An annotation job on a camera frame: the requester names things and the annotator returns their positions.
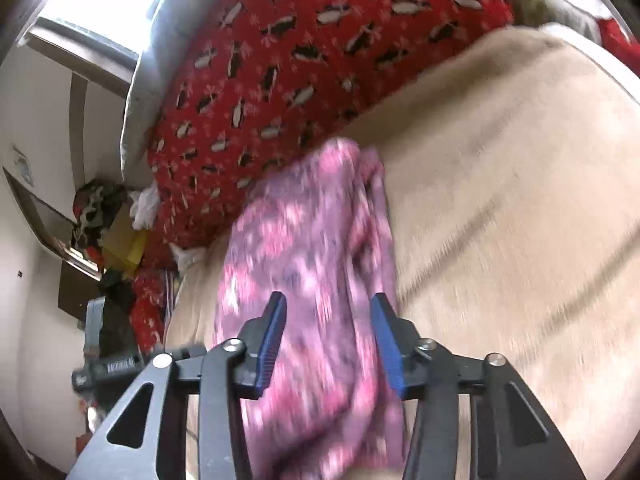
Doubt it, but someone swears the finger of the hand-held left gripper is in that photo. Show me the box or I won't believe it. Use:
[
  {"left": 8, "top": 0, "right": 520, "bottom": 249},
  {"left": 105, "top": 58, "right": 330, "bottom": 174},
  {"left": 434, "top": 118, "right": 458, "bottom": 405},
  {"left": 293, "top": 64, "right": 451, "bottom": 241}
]
[{"left": 165, "top": 344, "right": 208, "bottom": 361}]

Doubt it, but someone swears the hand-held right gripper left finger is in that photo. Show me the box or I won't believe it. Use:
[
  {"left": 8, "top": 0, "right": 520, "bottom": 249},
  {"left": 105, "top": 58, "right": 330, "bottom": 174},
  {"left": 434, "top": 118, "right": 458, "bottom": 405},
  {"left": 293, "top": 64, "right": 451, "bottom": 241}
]
[{"left": 65, "top": 291, "right": 289, "bottom": 480}]

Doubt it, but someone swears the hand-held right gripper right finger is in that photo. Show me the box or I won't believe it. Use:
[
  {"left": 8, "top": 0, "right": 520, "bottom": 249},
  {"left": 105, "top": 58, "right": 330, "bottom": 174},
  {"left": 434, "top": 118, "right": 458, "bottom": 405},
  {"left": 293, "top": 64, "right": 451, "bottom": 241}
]
[{"left": 369, "top": 292, "right": 587, "bottom": 480}]

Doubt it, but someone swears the purple floral cloth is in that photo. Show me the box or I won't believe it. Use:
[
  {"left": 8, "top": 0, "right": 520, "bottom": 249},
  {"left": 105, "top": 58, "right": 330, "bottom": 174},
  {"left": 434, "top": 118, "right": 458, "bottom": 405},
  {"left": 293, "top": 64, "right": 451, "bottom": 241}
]
[{"left": 212, "top": 137, "right": 408, "bottom": 480}]

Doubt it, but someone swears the dark clothes pile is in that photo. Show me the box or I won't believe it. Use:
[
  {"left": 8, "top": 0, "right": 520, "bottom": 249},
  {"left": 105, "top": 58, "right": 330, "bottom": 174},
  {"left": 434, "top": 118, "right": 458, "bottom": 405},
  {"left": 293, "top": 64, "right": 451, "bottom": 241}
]
[{"left": 71, "top": 179, "right": 129, "bottom": 263}]

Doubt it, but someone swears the white crumpled cloth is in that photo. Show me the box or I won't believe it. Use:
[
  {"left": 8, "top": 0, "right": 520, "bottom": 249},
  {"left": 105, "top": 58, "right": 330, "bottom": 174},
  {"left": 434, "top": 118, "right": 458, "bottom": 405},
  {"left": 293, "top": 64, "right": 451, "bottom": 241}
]
[{"left": 169, "top": 241, "right": 207, "bottom": 272}]

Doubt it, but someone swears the yellow cardboard box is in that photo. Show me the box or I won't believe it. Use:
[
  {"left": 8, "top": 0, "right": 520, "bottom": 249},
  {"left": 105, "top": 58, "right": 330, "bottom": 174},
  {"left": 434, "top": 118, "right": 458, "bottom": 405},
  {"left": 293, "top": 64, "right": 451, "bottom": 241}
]
[{"left": 101, "top": 209, "right": 149, "bottom": 275}]

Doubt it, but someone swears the white plastic bag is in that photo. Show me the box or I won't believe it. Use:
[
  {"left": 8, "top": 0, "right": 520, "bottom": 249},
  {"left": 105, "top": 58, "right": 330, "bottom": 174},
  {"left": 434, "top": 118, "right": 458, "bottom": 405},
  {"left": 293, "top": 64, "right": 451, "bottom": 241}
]
[{"left": 128, "top": 184, "right": 162, "bottom": 232}]

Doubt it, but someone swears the wooden framed mirror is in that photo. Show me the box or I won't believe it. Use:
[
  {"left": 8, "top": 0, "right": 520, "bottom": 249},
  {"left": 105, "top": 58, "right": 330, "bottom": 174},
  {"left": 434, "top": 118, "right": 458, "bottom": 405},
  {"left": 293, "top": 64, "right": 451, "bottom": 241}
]
[{"left": 1, "top": 166, "right": 105, "bottom": 282}]

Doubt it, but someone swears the beige fleece blanket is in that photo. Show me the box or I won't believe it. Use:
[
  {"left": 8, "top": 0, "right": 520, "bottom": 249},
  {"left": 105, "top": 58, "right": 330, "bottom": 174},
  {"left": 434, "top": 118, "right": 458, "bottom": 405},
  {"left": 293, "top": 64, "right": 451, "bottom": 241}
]
[{"left": 164, "top": 24, "right": 640, "bottom": 480}]

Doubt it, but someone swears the grey pillow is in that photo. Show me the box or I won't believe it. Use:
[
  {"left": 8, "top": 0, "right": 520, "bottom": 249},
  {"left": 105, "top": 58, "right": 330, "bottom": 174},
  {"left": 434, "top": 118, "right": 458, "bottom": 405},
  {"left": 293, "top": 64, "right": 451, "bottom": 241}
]
[{"left": 120, "top": 0, "right": 203, "bottom": 188}]

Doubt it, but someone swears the red penguin print blanket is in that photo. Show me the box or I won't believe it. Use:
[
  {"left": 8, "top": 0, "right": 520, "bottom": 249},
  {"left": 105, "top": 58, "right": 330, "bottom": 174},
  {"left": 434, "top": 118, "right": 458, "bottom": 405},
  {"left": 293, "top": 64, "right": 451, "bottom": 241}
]
[{"left": 129, "top": 0, "right": 517, "bottom": 357}]

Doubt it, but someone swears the window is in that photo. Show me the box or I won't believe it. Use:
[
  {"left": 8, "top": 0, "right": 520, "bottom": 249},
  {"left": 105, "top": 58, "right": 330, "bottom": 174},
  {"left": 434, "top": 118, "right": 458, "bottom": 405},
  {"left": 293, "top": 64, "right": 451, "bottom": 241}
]
[{"left": 27, "top": 0, "right": 173, "bottom": 63}]

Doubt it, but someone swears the red cushion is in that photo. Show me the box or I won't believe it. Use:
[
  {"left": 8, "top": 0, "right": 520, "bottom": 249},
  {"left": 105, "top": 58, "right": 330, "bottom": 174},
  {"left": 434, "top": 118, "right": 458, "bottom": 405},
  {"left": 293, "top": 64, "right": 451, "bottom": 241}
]
[{"left": 597, "top": 14, "right": 640, "bottom": 78}]

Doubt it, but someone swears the white and grey cloth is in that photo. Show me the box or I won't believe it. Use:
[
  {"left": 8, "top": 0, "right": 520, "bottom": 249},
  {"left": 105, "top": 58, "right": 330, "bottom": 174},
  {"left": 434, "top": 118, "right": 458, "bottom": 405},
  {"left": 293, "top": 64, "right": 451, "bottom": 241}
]
[{"left": 509, "top": 0, "right": 608, "bottom": 47}]

